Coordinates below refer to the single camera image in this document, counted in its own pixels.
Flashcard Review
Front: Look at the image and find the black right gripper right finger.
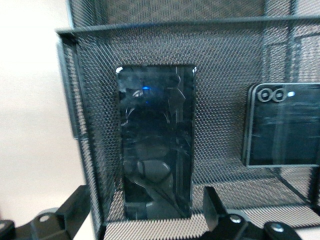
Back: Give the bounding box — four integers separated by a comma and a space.
201, 186, 301, 240

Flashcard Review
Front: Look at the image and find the black flip phone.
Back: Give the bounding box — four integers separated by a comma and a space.
241, 82, 320, 168

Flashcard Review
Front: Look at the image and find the black mesh two-tier tray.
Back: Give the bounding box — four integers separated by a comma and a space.
55, 0, 320, 240

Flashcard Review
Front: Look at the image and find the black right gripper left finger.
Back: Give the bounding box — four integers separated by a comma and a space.
0, 184, 91, 240

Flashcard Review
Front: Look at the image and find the black slab smartphone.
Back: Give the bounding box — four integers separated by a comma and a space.
116, 64, 197, 221

